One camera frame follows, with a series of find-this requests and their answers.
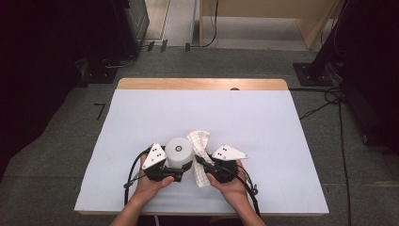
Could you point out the white paper table cover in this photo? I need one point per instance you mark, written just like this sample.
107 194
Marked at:
251 125

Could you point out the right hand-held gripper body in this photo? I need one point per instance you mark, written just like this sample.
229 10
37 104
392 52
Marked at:
227 153

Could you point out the wooden table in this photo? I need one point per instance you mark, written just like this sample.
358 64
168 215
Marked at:
200 84

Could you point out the black slanted stand with base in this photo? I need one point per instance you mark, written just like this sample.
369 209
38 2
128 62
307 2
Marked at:
316 72

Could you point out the black cabinet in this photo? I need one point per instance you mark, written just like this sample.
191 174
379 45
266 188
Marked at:
131 28

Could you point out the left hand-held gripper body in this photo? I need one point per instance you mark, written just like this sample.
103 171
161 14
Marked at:
153 157

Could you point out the person's right hand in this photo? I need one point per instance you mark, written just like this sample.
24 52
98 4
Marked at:
233 188

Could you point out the white textured cloth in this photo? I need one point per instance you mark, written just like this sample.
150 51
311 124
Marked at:
199 141

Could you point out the light wooden desk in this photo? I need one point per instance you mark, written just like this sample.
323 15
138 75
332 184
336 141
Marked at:
313 28

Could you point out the dark curtain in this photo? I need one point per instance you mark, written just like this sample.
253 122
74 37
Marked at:
37 78

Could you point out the black flat stand base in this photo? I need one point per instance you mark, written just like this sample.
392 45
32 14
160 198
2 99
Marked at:
100 73

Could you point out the person's left hand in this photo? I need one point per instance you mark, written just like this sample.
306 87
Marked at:
150 188

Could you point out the white cylindrical container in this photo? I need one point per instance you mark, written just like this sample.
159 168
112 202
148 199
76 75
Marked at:
178 153

